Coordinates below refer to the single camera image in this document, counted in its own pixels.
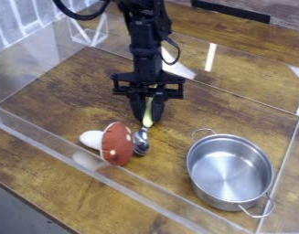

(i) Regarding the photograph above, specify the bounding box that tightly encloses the red plush mushroom toy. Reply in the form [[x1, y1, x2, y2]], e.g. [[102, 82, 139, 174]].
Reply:
[[79, 122, 134, 165]]

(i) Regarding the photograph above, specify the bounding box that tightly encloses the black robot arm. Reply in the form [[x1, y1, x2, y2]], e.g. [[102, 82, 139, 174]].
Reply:
[[111, 0, 186, 122]]

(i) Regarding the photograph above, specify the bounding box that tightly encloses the black cable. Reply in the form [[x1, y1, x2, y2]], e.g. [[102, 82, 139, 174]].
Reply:
[[159, 30, 182, 66]]

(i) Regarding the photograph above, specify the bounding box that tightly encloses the green handled metal spoon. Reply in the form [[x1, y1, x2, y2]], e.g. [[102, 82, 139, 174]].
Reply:
[[134, 98, 154, 155]]

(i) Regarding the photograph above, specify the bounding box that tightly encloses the clear acrylic enclosure wall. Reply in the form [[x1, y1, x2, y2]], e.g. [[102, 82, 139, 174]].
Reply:
[[0, 0, 299, 234]]

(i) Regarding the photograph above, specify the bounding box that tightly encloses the silver metal pot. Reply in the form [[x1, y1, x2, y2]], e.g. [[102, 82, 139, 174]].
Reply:
[[188, 128, 276, 218]]

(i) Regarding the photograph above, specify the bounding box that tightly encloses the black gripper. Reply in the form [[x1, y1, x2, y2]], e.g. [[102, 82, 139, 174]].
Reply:
[[111, 51, 186, 122]]

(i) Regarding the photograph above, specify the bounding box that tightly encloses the black bar at back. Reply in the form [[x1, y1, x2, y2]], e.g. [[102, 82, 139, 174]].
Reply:
[[192, 0, 272, 24]]

